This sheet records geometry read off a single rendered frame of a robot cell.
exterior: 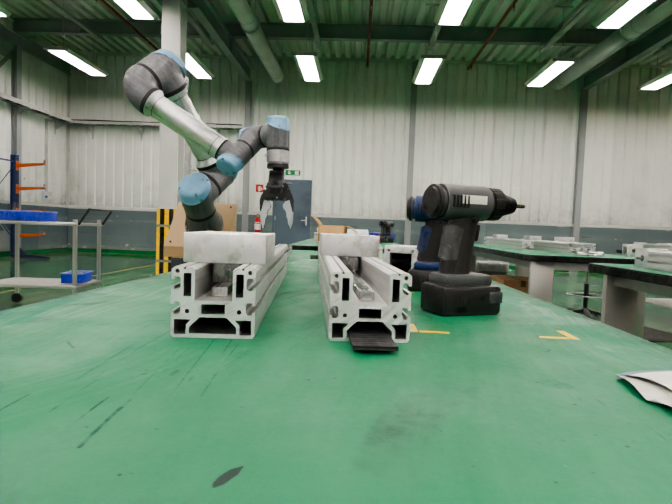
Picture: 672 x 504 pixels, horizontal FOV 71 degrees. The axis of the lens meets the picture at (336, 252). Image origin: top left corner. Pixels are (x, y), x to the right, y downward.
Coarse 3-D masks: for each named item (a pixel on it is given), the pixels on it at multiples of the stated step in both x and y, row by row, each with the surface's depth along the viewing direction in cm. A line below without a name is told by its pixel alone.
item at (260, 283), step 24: (192, 264) 61; (192, 288) 57; (216, 288) 61; (240, 288) 61; (264, 288) 69; (192, 312) 57; (216, 312) 58; (240, 312) 59; (264, 312) 70; (192, 336) 57; (216, 336) 57; (240, 336) 57
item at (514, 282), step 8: (312, 216) 356; (320, 224) 361; (320, 232) 347; (328, 232) 346; (336, 232) 346; (344, 232) 348; (496, 280) 497; (504, 280) 469; (512, 280) 468; (520, 280) 471; (520, 288) 467
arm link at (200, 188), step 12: (192, 180) 174; (204, 180) 174; (180, 192) 172; (192, 192) 171; (204, 192) 172; (216, 192) 179; (192, 204) 173; (204, 204) 176; (192, 216) 179; (204, 216) 180
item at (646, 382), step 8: (624, 376) 46; (632, 376) 45; (640, 376) 43; (648, 376) 43; (656, 376) 43; (664, 376) 42; (640, 384) 43; (648, 384) 43; (656, 384) 42; (664, 384) 41; (640, 392) 41; (648, 392) 41; (656, 392) 41; (664, 392) 41; (648, 400) 40; (656, 400) 40; (664, 400) 39
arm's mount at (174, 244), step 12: (180, 204) 199; (216, 204) 199; (228, 204) 199; (180, 216) 194; (228, 216) 195; (180, 228) 190; (228, 228) 190; (168, 240) 186; (180, 240) 186; (168, 252) 184; (180, 252) 184
